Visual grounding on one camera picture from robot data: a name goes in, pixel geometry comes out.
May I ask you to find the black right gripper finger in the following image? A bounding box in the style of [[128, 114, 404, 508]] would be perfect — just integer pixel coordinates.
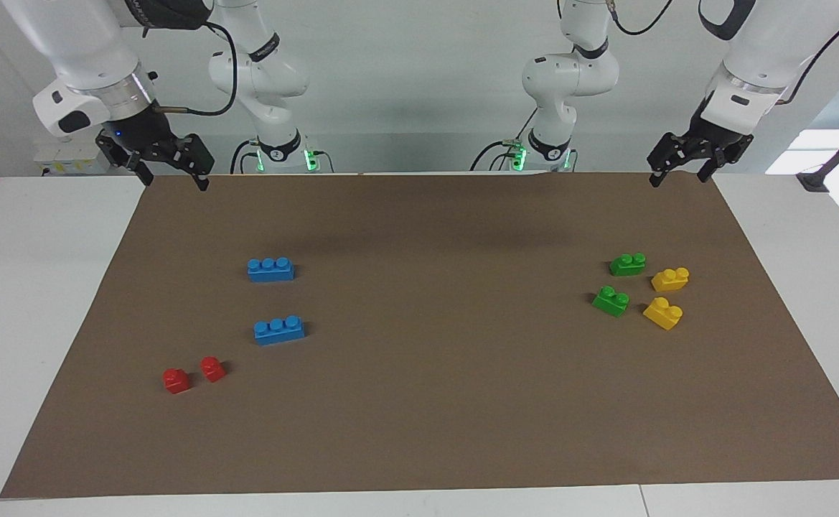
[[167, 134, 215, 192], [95, 133, 154, 186]]

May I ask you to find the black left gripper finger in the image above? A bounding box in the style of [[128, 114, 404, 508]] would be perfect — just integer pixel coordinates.
[[647, 133, 689, 189], [698, 147, 734, 182]]

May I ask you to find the green two-stud toy block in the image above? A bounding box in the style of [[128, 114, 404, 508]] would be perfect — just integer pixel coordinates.
[[609, 253, 647, 277], [591, 286, 631, 318]]

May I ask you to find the blue three-stud toy block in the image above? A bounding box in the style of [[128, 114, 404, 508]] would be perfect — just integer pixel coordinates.
[[248, 257, 295, 283], [253, 315, 306, 347]]

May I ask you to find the yellow two-stud toy block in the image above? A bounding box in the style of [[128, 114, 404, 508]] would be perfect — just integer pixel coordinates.
[[642, 297, 684, 331], [651, 267, 690, 292]]

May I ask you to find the black angled stand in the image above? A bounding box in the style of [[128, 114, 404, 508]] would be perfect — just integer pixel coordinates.
[[796, 115, 839, 193]]

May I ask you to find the brown table mat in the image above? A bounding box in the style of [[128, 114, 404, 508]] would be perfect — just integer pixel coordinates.
[[0, 171, 839, 500]]

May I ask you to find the black base cable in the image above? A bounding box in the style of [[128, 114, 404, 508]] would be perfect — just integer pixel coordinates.
[[230, 139, 258, 174], [470, 139, 515, 172]]

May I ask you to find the white wall socket box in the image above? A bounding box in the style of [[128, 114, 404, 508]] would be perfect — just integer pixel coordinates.
[[34, 140, 113, 175]]

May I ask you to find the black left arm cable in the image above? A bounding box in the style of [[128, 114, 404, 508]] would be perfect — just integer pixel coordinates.
[[606, 0, 839, 106]]

